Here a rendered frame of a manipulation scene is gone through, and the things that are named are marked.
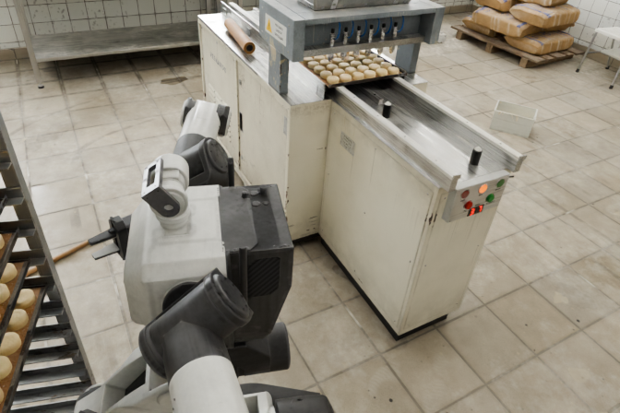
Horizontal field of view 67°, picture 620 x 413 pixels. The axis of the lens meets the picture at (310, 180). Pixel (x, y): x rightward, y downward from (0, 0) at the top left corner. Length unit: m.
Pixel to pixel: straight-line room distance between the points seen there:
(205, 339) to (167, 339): 0.06
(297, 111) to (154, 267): 1.24
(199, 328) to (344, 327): 1.46
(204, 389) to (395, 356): 1.51
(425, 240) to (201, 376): 1.15
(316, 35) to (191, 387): 1.54
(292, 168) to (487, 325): 1.12
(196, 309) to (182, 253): 0.14
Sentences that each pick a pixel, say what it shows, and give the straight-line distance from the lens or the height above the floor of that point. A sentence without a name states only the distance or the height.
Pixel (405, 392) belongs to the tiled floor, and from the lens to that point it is 2.03.
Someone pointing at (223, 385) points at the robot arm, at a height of 1.12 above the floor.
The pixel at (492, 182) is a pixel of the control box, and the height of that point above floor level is 0.82.
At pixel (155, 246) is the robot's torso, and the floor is 1.11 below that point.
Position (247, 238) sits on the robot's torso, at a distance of 0.86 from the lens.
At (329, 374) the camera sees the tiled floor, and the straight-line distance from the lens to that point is 2.01.
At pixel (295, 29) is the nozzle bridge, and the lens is 1.81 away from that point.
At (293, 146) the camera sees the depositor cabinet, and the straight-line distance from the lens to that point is 2.03.
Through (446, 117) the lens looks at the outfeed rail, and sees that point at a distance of 1.91.
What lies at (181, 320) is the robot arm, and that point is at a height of 1.12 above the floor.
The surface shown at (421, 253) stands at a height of 0.55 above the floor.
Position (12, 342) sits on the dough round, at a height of 0.79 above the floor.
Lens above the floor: 1.69
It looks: 35 degrees down
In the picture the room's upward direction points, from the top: 4 degrees clockwise
